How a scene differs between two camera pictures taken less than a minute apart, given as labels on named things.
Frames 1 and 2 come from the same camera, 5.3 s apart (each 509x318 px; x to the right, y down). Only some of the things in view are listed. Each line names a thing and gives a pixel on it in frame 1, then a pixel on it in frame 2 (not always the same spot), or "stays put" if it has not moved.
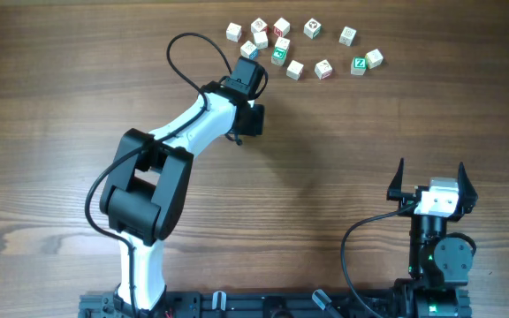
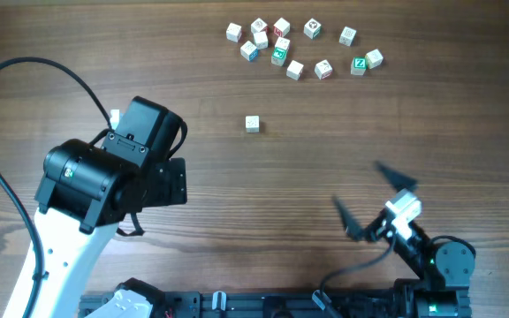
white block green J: (312, 28) stays put
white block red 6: (322, 69) stays put
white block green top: (279, 52) stays put
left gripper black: (258, 129) → (170, 183)
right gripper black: (467, 196) → (378, 226)
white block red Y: (294, 70) stays put
